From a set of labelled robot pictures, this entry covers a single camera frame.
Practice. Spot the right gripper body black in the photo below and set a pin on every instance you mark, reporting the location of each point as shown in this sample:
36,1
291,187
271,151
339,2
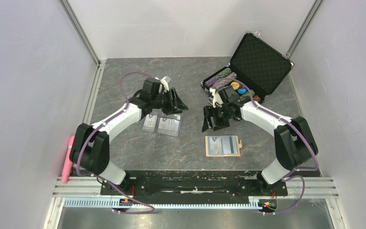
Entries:
220,114

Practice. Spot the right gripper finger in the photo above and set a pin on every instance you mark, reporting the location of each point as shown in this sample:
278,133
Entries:
218,124
207,123

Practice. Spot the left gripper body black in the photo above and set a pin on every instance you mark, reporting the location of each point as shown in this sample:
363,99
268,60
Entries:
167,106

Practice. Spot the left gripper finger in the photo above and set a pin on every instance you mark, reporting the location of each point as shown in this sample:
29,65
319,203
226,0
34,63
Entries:
178,109
176,102

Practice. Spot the silver credit card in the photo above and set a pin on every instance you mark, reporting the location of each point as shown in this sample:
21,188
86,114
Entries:
215,146
230,146

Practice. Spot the clear sleeve with credit cards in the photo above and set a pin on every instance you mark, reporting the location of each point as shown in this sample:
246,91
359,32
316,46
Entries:
160,123

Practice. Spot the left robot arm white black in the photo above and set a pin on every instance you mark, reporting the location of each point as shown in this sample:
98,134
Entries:
91,146

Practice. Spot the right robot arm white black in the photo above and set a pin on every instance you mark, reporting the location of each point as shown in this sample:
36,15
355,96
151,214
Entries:
295,146

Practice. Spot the blue round poker chip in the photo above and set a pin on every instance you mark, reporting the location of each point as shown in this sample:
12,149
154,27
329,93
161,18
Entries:
241,91

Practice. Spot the yellow dealer button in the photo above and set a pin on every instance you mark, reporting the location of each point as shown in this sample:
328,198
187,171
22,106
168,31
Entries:
235,85

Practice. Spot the green poker chip stack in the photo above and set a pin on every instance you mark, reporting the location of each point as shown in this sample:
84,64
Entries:
249,94

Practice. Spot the orange brown poker chip row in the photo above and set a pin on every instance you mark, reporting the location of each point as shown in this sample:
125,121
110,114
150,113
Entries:
257,98

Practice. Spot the pink brown poker chip row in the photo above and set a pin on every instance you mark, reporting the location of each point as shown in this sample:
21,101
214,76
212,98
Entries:
221,83

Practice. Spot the purple green poker chip row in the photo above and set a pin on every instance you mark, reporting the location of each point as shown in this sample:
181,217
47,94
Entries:
222,74

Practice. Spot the black poker chip case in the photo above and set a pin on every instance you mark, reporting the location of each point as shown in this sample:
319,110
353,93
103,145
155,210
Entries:
257,65

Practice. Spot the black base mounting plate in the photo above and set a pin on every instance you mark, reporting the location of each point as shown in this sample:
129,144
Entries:
198,186

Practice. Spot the pink cylindrical object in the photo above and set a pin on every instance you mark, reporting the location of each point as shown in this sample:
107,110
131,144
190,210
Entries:
67,163

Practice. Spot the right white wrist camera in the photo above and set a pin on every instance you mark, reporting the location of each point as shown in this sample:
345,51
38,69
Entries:
214,98

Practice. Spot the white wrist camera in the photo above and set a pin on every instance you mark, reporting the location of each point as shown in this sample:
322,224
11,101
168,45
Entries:
214,98
164,87

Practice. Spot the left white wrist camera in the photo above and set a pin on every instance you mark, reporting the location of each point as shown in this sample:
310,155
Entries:
164,87

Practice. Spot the white toothed cable rail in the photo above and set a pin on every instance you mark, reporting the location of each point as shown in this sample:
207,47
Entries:
119,203

